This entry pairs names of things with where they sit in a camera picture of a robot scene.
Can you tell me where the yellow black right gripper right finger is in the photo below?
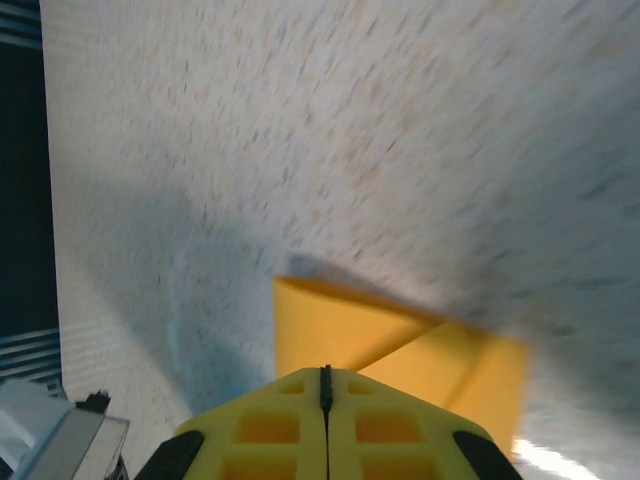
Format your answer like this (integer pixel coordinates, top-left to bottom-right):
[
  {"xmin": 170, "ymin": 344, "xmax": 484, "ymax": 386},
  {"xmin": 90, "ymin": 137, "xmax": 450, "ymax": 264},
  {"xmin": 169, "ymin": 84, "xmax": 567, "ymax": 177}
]
[{"xmin": 325, "ymin": 367, "xmax": 522, "ymax": 480}]

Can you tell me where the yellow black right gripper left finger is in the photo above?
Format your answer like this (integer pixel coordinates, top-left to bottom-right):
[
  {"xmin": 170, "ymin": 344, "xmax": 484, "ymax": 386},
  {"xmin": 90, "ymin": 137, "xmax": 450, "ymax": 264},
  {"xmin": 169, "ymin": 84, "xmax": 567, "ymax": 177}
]
[{"xmin": 134, "ymin": 366, "xmax": 329, "ymax": 480}]

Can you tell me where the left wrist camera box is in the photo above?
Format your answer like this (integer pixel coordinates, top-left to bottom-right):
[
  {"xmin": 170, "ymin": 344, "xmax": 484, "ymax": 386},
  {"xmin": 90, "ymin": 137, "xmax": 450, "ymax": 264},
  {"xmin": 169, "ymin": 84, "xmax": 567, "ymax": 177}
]
[{"xmin": 0, "ymin": 378, "xmax": 132, "ymax": 480}]

